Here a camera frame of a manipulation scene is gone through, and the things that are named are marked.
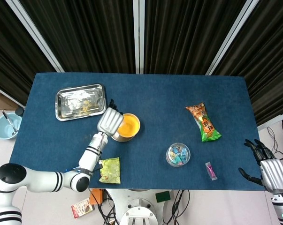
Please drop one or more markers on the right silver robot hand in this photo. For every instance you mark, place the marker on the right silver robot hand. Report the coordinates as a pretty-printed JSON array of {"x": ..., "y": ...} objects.
[{"x": 275, "y": 174}]

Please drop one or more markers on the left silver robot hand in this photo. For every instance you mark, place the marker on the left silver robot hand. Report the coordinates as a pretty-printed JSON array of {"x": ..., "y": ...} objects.
[{"x": 109, "y": 120}]

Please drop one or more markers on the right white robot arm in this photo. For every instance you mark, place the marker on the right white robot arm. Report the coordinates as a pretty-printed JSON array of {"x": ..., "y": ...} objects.
[{"x": 282, "y": 208}]

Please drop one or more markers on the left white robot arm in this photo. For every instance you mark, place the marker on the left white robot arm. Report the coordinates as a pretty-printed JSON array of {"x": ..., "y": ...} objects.
[{"x": 38, "y": 179}]

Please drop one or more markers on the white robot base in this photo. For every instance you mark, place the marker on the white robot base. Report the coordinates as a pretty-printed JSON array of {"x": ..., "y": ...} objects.
[{"x": 139, "y": 204}]

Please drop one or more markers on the metal bowl of yellow sauce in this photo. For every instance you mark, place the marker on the metal bowl of yellow sauce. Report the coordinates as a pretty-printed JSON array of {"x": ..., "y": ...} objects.
[{"x": 132, "y": 126}]

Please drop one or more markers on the rectangular metal tray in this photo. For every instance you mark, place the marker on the rectangular metal tray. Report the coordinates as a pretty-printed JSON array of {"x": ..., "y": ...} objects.
[{"x": 73, "y": 100}]

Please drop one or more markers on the clear round candy container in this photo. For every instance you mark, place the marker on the clear round candy container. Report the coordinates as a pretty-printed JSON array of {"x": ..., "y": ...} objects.
[{"x": 178, "y": 154}]

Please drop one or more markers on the light blue bowl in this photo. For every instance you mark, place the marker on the light blue bowl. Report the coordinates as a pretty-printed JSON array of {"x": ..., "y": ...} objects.
[{"x": 2, "y": 129}]

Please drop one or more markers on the yellow green snack packet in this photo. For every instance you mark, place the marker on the yellow green snack packet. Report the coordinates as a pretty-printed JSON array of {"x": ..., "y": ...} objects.
[{"x": 110, "y": 171}]

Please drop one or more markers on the blue felt table cloth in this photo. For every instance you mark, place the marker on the blue felt table cloth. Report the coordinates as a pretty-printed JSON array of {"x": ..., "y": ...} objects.
[{"x": 155, "y": 98}]

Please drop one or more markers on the small pink candy packet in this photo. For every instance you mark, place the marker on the small pink candy packet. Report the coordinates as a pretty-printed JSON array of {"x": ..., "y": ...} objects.
[{"x": 211, "y": 171}]

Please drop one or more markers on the orange box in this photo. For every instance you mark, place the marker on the orange box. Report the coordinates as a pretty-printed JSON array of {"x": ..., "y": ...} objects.
[{"x": 96, "y": 197}]

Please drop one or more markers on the orange green snack bag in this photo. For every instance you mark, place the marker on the orange green snack bag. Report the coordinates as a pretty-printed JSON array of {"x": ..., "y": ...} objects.
[{"x": 205, "y": 124}]

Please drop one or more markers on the black pleated curtain panel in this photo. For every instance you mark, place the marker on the black pleated curtain panel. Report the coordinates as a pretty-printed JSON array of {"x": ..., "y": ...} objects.
[
  {"x": 9, "y": 58},
  {"x": 185, "y": 35},
  {"x": 85, "y": 35},
  {"x": 268, "y": 58}
]

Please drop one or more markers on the black round object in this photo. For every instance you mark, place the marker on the black round object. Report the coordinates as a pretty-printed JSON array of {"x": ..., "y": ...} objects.
[{"x": 20, "y": 111}]

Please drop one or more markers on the red white food packet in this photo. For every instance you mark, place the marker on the red white food packet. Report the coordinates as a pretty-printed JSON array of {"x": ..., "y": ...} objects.
[{"x": 81, "y": 208}]

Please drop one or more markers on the green block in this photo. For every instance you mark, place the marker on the green block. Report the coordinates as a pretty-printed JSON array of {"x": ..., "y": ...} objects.
[{"x": 163, "y": 197}]

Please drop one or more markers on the white frame post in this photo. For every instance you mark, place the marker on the white frame post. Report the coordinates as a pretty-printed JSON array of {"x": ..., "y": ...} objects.
[
  {"x": 35, "y": 35},
  {"x": 139, "y": 35},
  {"x": 232, "y": 37}
]

